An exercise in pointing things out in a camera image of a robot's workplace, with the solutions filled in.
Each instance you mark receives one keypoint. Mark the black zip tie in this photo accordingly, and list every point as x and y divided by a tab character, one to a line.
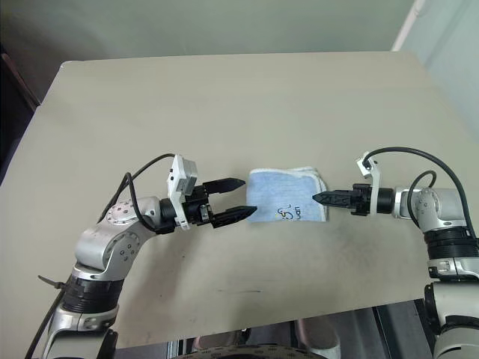
52	282

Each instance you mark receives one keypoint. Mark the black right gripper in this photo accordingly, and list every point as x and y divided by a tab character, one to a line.
361	200

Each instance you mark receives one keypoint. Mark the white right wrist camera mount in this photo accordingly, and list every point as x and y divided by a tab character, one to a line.
375	187

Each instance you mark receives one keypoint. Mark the light blue towel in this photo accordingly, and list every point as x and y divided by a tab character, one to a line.
277	194

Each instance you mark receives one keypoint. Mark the dark metal table frame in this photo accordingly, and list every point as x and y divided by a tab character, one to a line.
396	329

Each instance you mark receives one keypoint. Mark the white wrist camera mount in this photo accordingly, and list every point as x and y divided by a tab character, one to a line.
375	187
177	175

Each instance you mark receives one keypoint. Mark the white pipe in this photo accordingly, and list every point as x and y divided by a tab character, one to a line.
408	22

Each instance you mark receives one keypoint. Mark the dark brown cabinet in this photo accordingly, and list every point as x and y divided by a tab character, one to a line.
15	93

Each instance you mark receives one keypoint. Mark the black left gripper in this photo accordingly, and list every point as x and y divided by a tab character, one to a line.
196	209

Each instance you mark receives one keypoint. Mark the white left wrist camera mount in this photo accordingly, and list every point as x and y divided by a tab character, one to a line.
177	175

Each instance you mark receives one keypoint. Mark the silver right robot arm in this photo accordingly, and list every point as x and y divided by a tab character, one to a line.
441	209

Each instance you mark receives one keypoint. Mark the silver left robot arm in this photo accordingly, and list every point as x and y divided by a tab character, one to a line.
97	239

